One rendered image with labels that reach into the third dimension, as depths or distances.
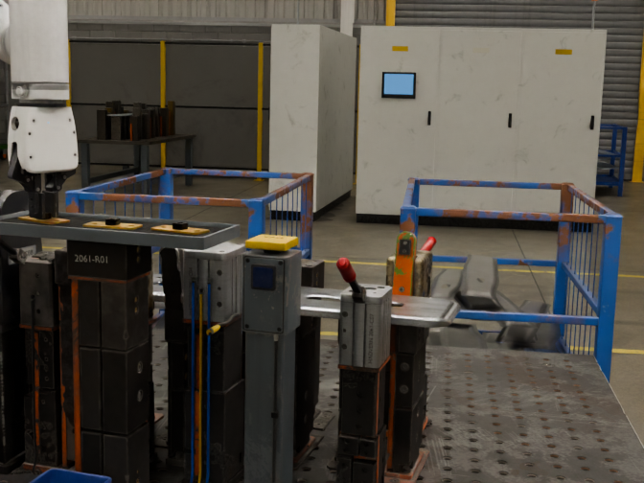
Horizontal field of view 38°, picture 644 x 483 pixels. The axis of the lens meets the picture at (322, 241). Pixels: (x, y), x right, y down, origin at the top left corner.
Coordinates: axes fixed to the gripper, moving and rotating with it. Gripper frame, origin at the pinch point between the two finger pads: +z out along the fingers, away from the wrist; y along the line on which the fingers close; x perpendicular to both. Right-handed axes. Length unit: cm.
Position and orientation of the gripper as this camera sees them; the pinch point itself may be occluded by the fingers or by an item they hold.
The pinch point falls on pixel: (43, 204)
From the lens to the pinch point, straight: 149.5
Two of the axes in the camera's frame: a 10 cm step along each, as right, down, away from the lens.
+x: -8.2, -1.1, 5.6
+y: 5.7, -1.2, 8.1
